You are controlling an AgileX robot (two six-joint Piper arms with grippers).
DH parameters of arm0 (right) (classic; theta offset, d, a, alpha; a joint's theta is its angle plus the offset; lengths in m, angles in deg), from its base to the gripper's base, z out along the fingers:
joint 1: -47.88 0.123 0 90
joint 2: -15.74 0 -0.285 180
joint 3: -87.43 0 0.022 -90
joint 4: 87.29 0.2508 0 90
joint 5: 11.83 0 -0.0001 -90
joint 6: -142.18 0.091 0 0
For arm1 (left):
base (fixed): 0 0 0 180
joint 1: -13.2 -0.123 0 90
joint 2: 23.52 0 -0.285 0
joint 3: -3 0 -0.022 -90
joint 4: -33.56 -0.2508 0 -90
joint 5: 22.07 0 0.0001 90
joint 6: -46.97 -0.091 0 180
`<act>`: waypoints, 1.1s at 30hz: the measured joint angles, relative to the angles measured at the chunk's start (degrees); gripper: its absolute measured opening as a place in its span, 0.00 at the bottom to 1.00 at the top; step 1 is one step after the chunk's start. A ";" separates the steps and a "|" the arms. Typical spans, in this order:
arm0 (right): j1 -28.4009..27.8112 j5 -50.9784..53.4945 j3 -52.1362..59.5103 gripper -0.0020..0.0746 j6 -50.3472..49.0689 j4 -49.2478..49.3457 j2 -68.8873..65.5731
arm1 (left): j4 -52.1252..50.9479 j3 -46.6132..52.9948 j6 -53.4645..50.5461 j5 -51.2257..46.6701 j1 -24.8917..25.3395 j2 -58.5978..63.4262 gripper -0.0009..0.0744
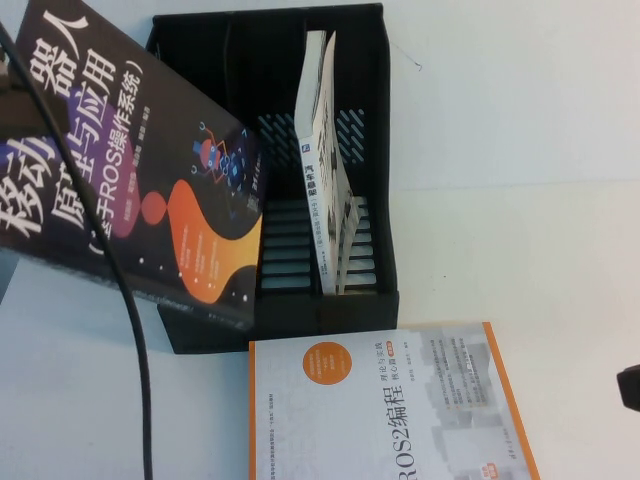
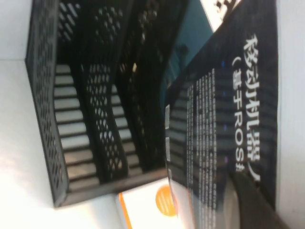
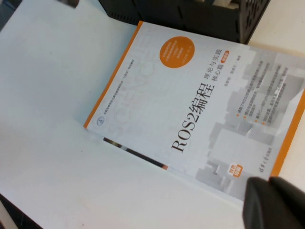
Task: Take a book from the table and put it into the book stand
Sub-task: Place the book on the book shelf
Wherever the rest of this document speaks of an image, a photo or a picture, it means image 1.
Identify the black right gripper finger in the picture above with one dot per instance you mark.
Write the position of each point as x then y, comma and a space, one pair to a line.
630, 387

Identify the white book with black print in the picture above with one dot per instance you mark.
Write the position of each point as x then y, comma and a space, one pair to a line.
325, 175

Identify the dark colourful robotics book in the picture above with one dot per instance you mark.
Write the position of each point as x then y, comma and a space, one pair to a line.
150, 175

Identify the white orange ROS2 book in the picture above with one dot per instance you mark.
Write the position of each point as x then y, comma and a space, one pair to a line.
400, 410

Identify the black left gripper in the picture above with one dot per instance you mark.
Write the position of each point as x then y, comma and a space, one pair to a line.
30, 120

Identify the black plastic book stand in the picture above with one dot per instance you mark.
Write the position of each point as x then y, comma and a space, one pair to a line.
350, 310

